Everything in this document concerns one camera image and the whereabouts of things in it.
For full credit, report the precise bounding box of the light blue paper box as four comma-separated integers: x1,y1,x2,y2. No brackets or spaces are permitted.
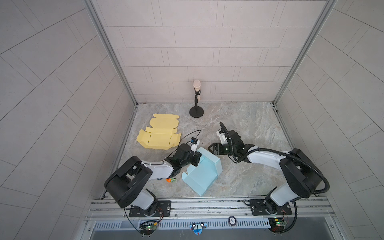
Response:
182,148,223,196

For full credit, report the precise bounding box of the yellow paper box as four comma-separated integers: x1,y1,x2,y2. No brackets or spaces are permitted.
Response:
137,114,181,150

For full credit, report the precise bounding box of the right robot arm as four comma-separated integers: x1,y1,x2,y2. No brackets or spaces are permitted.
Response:
208,127,330,215

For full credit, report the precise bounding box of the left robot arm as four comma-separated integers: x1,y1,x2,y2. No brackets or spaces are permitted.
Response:
104,143,202,215

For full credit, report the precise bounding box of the orange green small toy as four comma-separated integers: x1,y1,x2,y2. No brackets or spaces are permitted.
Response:
166,177,177,183

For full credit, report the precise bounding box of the beige microphone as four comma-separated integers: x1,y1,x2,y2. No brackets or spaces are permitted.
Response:
193,80,201,101

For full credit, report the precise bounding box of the round black badge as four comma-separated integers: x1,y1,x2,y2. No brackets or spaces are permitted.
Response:
228,216,237,227

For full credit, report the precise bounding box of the blue sticker marker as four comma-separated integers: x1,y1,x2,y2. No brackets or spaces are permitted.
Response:
190,223,207,236

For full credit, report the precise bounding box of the left circuit board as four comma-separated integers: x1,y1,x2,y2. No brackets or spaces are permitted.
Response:
140,221,159,231

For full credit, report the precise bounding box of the circuit board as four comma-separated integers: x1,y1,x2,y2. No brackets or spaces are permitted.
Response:
268,218,287,232
140,221,159,231

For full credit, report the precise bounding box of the right circuit board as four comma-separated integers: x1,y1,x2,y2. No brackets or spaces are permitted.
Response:
268,218,287,232

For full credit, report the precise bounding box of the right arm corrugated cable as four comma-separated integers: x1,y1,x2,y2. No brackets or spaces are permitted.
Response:
218,121,331,195

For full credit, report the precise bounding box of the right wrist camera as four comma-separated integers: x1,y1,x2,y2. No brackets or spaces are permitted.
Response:
217,129,228,145

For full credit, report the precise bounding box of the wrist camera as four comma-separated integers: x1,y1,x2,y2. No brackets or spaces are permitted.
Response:
217,129,228,145
188,137,200,152

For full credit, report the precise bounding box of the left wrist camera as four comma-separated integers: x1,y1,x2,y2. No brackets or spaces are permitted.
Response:
188,137,200,152

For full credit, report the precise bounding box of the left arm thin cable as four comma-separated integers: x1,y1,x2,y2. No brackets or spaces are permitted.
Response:
164,129,202,160

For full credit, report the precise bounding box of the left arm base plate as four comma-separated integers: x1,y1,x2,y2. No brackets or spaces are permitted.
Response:
129,201,172,218

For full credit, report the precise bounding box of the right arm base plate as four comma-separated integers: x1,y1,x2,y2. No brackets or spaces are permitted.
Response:
248,199,293,216

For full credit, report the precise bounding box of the aluminium mounting rail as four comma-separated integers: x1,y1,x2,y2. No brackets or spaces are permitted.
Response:
85,196,335,221

